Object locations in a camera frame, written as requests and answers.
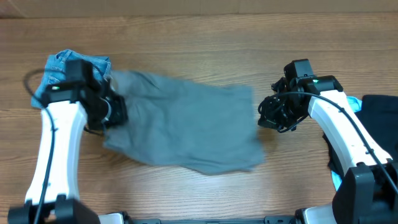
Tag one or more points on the grey shorts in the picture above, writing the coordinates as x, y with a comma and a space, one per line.
172, 122

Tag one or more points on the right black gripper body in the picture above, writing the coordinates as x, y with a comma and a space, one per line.
268, 112

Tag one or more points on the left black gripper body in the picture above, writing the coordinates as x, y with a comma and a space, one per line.
117, 111

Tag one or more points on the light blue garment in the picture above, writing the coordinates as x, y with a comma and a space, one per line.
336, 177

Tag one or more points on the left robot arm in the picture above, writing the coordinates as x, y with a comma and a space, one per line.
78, 103

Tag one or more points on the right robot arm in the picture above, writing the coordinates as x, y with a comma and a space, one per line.
368, 191

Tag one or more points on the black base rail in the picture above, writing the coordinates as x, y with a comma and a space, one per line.
202, 221

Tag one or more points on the folded blue jeans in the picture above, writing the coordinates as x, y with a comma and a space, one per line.
56, 67

